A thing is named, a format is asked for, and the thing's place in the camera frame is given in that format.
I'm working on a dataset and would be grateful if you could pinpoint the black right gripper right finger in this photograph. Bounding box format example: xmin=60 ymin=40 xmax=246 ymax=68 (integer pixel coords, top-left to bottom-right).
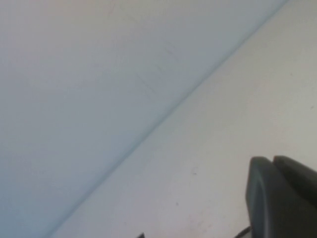
xmin=273 ymin=155 xmax=317 ymax=238

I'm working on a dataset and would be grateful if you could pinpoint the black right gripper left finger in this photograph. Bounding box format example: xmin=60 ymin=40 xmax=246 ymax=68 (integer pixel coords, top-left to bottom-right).
xmin=244 ymin=155 xmax=293 ymax=238

